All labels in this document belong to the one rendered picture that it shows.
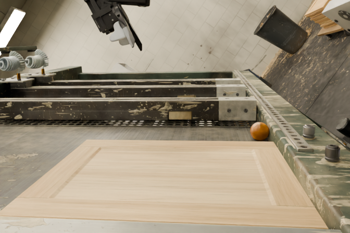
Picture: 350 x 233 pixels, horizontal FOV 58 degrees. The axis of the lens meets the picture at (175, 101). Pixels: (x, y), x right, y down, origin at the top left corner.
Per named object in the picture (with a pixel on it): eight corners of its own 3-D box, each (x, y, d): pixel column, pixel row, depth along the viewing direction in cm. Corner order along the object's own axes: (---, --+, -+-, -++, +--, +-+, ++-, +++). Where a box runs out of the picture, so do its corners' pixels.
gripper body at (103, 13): (108, 37, 93) (87, 0, 92) (133, 23, 93) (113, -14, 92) (101, 34, 86) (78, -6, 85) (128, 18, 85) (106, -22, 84)
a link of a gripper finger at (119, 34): (117, 56, 83) (109, 33, 87) (137, 44, 82) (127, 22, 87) (112, 49, 80) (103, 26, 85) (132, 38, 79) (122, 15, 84)
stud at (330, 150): (341, 163, 57) (342, 147, 56) (327, 163, 57) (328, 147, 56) (336, 158, 59) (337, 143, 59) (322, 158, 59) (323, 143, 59)
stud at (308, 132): (315, 139, 70) (316, 126, 70) (304, 139, 71) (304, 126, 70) (312, 136, 73) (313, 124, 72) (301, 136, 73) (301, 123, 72)
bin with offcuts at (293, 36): (316, 27, 446) (278, 1, 444) (295, 57, 451) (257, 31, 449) (303, 31, 497) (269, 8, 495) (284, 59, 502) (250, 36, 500)
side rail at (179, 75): (232, 87, 219) (232, 72, 217) (79, 88, 230) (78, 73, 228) (231, 86, 226) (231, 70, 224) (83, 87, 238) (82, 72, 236)
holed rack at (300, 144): (313, 151, 63) (313, 149, 63) (298, 151, 63) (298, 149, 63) (238, 70, 224) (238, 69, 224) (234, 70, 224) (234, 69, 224)
